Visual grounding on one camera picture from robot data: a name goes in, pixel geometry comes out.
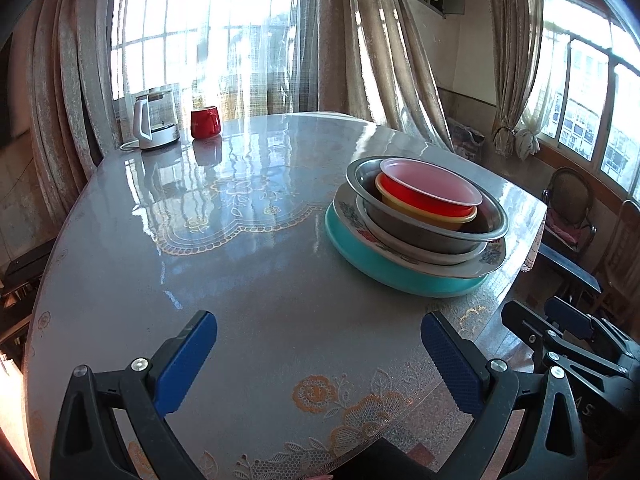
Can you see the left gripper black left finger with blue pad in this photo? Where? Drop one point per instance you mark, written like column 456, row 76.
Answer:
column 88, row 443

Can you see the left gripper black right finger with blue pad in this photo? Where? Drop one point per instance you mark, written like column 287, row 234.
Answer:
column 549, row 443

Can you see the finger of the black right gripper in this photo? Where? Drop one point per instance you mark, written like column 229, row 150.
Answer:
column 543, row 338

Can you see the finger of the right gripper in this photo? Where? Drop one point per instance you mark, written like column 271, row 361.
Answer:
column 604, row 338

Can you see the stainless steel basin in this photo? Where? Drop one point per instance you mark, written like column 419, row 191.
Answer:
column 490, row 223

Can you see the red plastic bowl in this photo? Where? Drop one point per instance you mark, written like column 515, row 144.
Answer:
column 427, row 189

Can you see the white floral deep plate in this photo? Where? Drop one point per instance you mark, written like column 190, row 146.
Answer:
column 413, row 251

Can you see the dark wooden chair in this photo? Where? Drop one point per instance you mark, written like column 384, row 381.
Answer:
column 569, row 199

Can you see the teal plate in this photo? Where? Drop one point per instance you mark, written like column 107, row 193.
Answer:
column 391, row 274

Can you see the yellow plastic bowl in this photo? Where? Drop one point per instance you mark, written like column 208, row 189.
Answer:
column 425, row 217

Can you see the dark bench left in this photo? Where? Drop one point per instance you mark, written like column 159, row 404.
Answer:
column 18, row 296

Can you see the beige curtain centre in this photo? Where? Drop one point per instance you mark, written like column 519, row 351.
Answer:
column 372, row 65

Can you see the beige curtain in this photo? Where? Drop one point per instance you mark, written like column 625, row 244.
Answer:
column 68, row 95
column 517, row 31
column 372, row 65

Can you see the white electric kettle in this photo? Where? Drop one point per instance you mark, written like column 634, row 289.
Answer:
column 155, row 123

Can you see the red mug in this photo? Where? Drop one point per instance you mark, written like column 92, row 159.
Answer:
column 205, row 123

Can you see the beige curtain right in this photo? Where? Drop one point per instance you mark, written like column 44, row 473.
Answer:
column 517, row 31

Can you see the beige curtain left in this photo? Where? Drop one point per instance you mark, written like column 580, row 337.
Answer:
column 68, row 95

